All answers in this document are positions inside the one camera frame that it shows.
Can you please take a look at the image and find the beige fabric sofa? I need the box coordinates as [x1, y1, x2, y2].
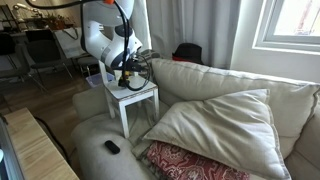
[72, 59, 320, 180]

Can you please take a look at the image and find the white curtain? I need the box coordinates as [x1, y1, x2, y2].
[130, 0, 241, 69]

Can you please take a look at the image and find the red patterned cushion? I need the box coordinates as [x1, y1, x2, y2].
[146, 141, 249, 180]

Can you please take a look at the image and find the black remote control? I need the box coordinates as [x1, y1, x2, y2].
[104, 140, 120, 154]

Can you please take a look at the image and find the light wooden table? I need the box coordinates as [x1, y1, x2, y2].
[5, 108, 80, 180]

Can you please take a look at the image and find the yellow black torch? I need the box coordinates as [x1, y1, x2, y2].
[118, 70, 130, 87]

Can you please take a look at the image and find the black folding chair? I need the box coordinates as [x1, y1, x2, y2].
[25, 29, 73, 82]

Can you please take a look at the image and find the clear plastic storage bin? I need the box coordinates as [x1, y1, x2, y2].
[86, 73, 114, 88]

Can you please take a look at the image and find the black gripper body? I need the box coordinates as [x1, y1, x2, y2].
[123, 58, 143, 72]

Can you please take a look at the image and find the black hat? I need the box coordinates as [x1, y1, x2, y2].
[172, 43, 203, 64]

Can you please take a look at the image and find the white tote bag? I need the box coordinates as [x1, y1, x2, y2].
[54, 27, 88, 58]

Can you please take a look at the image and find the beige throw pillow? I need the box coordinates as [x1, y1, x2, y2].
[145, 89, 291, 180]

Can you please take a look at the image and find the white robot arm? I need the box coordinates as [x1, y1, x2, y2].
[81, 0, 142, 71]

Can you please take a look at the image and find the small white wooden chair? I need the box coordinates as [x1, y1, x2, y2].
[99, 62, 159, 138]

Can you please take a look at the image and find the grey white patterned blanket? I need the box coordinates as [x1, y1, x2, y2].
[138, 49, 161, 80]

